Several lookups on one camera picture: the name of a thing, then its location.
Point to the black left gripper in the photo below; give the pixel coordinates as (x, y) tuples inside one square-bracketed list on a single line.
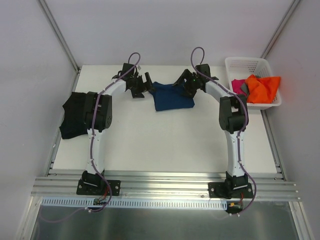
[(139, 85)]

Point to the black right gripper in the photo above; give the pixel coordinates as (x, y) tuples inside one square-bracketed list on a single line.
[(187, 83)]

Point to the blue t shirt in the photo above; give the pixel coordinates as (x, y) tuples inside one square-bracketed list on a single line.
[(168, 97)]

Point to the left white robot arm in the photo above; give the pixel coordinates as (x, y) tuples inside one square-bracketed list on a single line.
[(98, 116)]

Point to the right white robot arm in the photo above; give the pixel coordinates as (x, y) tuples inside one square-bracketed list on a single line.
[(233, 119)]

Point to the pink t shirt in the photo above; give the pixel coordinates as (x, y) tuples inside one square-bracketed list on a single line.
[(236, 86)]

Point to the white plastic laundry basket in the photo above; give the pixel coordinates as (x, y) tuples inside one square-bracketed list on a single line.
[(243, 67)]

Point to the grey t shirt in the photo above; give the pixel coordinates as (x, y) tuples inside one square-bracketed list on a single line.
[(245, 89)]

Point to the orange t shirt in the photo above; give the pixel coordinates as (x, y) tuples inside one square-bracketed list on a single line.
[(262, 90)]

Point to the folded black t shirt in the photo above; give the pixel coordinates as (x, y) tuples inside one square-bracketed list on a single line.
[(73, 123)]

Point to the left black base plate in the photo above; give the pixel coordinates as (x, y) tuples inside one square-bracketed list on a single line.
[(98, 187)]

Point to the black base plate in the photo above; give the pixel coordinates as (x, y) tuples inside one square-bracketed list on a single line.
[(98, 187), (219, 190)]

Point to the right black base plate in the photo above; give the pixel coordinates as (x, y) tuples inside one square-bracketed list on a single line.
[(219, 190)]

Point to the white slotted cable duct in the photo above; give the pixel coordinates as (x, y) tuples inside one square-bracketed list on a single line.
[(89, 202)]

